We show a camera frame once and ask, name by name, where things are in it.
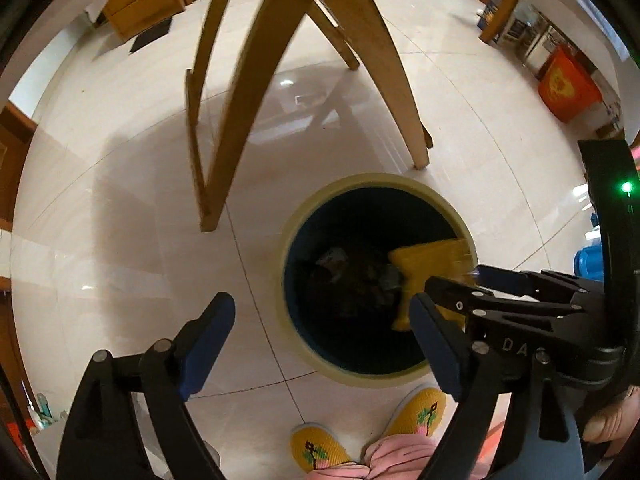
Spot red plastic bucket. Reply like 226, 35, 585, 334
538, 44, 602, 124

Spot yellow plastic bag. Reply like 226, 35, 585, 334
390, 238, 476, 332

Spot left yellow slipper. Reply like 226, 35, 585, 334
290, 424, 352, 474

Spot yellow slipper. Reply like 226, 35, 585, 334
382, 385, 447, 437
290, 424, 352, 474

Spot person right hand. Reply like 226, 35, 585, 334
582, 386, 640, 458

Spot blue plastic stool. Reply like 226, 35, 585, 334
574, 243, 604, 282

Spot right yellow slipper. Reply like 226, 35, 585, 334
382, 385, 447, 437

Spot pink trousers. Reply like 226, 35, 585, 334
304, 432, 501, 480

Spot round black trash bin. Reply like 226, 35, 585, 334
274, 174, 477, 388

